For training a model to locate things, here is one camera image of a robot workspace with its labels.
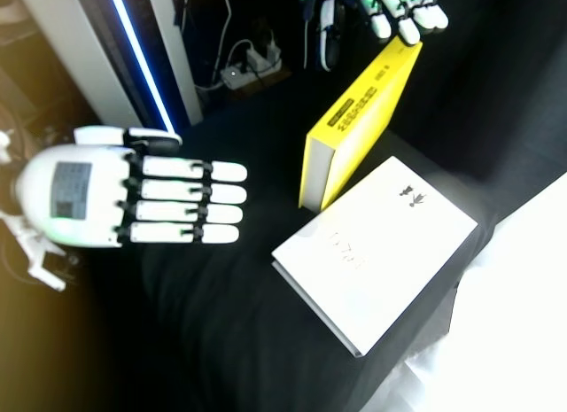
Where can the blue white light strip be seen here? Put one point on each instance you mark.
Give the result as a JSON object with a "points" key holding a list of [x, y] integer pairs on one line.
{"points": [[137, 53]]}

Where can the white power strip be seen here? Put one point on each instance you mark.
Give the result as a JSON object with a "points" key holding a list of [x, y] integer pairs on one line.
{"points": [[235, 75]]}

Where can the white robot column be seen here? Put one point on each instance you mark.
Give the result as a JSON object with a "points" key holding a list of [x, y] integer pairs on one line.
{"points": [[66, 40]]}

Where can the yellow book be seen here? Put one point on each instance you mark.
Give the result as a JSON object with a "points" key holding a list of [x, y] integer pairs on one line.
{"points": [[354, 133]]}

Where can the black table cloth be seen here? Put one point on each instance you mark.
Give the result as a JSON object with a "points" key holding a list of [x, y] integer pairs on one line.
{"points": [[221, 319]]}

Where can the white book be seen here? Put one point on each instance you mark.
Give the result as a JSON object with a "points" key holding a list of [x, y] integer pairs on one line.
{"points": [[376, 252]]}

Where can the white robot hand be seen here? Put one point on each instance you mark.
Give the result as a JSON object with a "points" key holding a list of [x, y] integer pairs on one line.
{"points": [[71, 195], [407, 13]]}

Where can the white plug adapter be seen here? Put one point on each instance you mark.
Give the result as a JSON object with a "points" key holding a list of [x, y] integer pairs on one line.
{"points": [[268, 53]]}

